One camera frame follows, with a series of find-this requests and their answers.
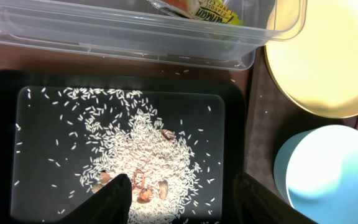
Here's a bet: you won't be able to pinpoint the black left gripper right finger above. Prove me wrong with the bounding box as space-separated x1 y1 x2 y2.
233 173 316 224

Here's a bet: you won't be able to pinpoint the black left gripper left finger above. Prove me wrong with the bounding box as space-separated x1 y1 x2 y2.
57 174 132 224

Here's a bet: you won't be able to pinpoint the rice and food scraps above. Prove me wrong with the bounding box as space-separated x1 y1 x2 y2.
10 86 225 223

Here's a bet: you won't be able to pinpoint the blue bowl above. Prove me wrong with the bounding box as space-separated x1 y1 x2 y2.
273 125 358 223

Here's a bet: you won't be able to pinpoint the yellow plate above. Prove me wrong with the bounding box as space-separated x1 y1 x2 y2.
265 0 358 118

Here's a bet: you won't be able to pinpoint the yellow green snack wrapper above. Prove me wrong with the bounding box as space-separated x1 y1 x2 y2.
149 0 246 26

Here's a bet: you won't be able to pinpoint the brown serving tray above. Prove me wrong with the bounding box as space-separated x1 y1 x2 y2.
245 47 358 198

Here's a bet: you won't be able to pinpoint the black tray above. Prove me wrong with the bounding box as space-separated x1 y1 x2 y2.
0 70 245 223

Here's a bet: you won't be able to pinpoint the clear plastic bin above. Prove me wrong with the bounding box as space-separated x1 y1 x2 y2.
0 0 307 71

